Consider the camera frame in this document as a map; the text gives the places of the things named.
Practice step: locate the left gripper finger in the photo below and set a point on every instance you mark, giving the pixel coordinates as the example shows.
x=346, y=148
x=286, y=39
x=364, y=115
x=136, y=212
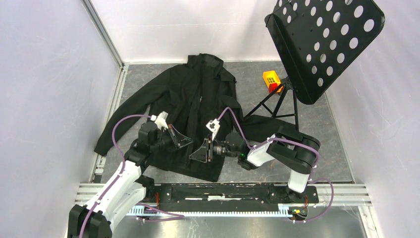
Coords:
x=176, y=135
x=182, y=143

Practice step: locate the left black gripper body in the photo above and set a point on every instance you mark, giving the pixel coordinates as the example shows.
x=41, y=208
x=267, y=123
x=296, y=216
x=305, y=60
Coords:
x=170, y=141

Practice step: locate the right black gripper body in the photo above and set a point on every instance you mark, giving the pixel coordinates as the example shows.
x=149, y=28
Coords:
x=216, y=148

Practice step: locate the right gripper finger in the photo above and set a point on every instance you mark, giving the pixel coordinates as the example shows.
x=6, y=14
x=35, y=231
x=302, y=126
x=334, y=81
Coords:
x=202, y=151
x=201, y=160

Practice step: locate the black zip jacket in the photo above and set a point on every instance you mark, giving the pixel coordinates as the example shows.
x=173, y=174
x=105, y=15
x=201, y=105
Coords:
x=192, y=94

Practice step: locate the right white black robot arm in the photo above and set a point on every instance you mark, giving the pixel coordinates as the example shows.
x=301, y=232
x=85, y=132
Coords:
x=295, y=150

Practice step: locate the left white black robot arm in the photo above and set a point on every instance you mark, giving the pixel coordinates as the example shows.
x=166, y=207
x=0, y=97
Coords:
x=101, y=214

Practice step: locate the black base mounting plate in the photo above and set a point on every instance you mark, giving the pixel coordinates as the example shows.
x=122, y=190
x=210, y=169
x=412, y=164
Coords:
x=287, y=197

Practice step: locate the yellow and red toy block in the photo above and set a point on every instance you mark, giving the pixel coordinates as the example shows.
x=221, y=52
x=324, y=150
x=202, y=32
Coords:
x=271, y=80

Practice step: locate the black perforated music stand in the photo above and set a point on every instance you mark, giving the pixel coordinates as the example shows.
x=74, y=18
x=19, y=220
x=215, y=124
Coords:
x=317, y=40

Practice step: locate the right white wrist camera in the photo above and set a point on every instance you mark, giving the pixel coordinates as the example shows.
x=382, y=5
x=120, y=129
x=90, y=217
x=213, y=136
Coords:
x=213, y=126

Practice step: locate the white slotted cable duct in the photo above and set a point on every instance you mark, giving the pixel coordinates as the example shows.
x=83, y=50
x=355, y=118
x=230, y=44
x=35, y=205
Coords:
x=281, y=212

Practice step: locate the aluminium frame rail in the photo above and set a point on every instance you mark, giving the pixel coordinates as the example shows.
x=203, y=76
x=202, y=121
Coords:
x=343, y=194

